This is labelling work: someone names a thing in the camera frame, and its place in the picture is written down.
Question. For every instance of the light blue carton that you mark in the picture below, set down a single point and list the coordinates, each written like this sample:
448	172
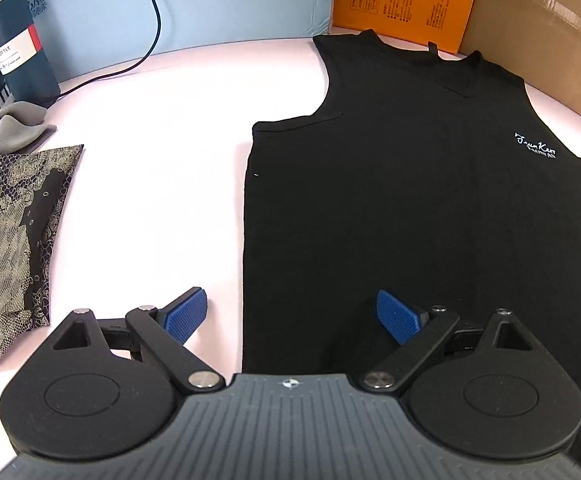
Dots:
220	5

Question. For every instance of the grey cloth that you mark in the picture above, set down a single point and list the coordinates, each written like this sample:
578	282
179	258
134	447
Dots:
13	130

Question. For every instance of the orange carton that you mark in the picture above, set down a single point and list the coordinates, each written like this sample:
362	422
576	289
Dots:
410	0

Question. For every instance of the black gold patterned cloth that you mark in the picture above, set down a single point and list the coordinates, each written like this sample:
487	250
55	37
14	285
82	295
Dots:
15	240

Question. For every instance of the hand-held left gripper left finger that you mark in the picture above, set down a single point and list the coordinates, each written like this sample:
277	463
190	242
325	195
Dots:
186	314

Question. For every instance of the brown cardboard box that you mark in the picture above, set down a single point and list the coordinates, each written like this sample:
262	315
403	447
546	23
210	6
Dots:
550	25

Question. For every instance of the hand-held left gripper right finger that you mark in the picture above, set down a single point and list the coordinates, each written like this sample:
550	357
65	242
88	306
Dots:
399	316

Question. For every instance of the dark cylindrical bottle box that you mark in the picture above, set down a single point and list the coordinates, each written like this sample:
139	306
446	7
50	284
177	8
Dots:
18	45

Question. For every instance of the black sleeveless vest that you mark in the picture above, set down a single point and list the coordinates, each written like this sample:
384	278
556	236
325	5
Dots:
410	220

